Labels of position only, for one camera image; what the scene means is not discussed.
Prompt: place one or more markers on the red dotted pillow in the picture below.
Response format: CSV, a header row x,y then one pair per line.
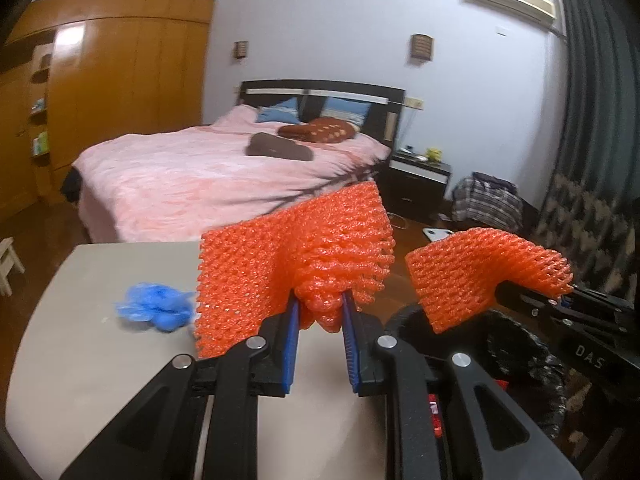
x,y
320,130

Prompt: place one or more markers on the grey curtain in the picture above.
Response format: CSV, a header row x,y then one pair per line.
x,y
595,85

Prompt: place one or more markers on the white bathroom scale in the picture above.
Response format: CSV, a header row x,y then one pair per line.
x,y
437,235

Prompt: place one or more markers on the yellow toy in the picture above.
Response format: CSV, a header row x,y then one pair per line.
x,y
433,155

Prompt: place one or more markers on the plaid bag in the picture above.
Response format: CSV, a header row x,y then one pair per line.
x,y
485,205

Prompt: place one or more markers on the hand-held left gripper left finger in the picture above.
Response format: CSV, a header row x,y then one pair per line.
x,y
291,355

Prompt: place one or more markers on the white wooden stool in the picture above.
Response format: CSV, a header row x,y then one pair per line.
x,y
10,265

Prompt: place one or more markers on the patterned dark cloth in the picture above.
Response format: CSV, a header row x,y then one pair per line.
x,y
580,220

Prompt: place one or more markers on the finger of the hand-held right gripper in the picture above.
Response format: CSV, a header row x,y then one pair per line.
x,y
525,302
600,307

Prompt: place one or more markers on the black cloth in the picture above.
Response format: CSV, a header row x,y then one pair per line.
x,y
71,185

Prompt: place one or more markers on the wooden wardrobe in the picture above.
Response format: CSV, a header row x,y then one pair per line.
x,y
125,75

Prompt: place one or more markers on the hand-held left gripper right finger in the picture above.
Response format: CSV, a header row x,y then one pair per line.
x,y
351,355

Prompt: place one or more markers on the crumpled blue plastic cover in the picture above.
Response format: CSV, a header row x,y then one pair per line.
x,y
155,305

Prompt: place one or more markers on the dark nightstand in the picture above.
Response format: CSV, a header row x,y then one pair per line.
x,y
415,190

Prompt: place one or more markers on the brown cushion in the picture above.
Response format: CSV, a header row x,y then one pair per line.
x,y
277,147

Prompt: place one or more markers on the blue pillow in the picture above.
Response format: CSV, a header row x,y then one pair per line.
x,y
345,109
280,112

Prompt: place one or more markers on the wooden wall lamp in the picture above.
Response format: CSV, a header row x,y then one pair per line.
x,y
241,50
422,47

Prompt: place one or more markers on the beige wall panel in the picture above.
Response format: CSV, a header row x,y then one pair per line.
x,y
414,103

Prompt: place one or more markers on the bed with pink cover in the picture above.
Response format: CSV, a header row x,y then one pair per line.
x,y
175,180

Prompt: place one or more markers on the bin with black bag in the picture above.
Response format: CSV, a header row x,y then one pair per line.
x,y
520,355

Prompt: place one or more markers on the small orange foam net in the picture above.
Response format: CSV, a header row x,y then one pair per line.
x,y
465,270

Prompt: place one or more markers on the large orange foam net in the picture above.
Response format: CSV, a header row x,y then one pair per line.
x,y
250,270

